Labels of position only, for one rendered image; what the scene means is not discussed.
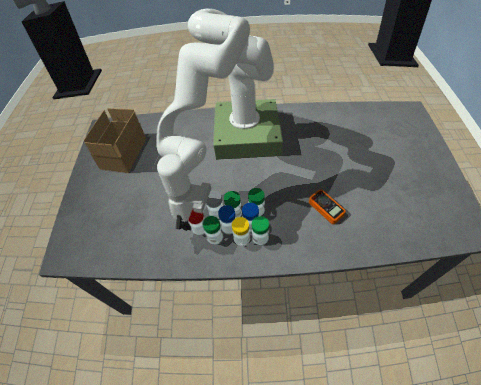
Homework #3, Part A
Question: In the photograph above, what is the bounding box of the brown cardboard box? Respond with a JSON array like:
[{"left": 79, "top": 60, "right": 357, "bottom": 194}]
[{"left": 84, "top": 109, "right": 146, "bottom": 173}]

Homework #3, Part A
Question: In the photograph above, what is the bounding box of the orange digital multimeter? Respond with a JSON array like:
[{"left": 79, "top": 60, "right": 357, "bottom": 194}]
[{"left": 309, "top": 189, "right": 346, "bottom": 224}]

